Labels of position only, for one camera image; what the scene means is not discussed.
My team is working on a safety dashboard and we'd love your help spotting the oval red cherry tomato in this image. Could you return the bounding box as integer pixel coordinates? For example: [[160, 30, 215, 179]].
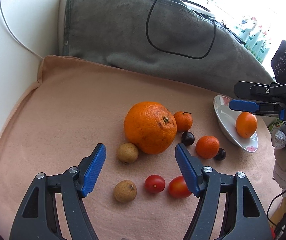
[[168, 176, 192, 199]]

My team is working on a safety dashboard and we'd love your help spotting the large rough orange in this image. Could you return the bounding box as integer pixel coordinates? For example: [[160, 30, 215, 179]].
[[123, 101, 177, 154]]

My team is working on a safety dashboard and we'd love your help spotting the refill pouch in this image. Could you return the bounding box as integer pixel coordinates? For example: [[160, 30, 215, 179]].
[[251, 40, 271, 63], [234, 17, 257, 42], [245, 29, 263, 52]]

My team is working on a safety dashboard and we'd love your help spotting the round red cherry tomato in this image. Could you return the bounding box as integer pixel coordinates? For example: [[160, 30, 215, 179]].
[[144, 174, 166, 194]]

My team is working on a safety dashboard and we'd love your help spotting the grey folded blanket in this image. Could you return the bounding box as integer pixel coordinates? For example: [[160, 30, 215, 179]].
[[62, 0, 273, 96]]

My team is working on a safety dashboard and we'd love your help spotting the pink fleece blanket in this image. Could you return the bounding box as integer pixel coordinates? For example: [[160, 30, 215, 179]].
[[0, 56, 280, 239]]

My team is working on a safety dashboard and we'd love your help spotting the floral white ceramic plate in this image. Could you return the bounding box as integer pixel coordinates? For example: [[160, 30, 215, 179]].
[[213, 95, 258, 153]]

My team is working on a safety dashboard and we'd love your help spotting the dark cherry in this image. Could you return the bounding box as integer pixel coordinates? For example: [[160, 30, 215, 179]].
[[214, 148, 227, 161], [181, 131, 195, 146]]

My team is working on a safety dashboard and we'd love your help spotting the small tangerine with stem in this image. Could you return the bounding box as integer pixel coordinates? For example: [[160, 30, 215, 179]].
[[173, 111, 193, 132]]

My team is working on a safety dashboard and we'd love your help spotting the black cable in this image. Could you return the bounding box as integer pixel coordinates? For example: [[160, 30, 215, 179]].
[[145, 0, 234, 60]]

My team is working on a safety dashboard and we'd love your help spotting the white cable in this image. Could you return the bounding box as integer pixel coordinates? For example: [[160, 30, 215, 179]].
[[0, 0, 45, 60]]

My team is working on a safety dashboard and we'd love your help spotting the brown longan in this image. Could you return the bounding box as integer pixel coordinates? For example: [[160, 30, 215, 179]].
[[113, 180, 137, 203], [116, 142, 139, 163]]

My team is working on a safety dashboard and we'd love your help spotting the smooth bright orange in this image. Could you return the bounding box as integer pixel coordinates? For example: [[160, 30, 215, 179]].
[[235, 112, 258, 139]]

